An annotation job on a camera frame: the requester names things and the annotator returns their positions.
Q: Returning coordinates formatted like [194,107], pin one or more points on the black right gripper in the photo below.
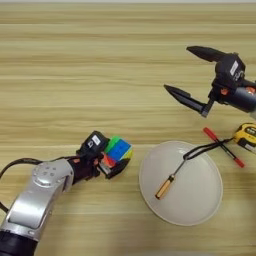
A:
[243,96]

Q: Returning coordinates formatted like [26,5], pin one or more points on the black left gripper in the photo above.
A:
[85,165]

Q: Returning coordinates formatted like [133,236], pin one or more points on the multicoloured puzzle cube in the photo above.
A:
[120,150]

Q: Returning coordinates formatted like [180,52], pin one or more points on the round white plate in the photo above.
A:
[193,200]

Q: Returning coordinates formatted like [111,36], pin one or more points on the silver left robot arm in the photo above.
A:
[40,193]

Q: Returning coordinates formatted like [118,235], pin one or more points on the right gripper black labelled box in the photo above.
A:
[228,71]

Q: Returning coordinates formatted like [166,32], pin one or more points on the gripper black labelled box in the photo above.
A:
[91,145]
[228,71]

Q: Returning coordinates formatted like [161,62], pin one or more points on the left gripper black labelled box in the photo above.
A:
[91,145]

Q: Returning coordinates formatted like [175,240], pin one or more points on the red and black pen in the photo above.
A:
[210,133]

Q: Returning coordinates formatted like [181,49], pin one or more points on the yellow tape measure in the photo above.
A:
[246,135]

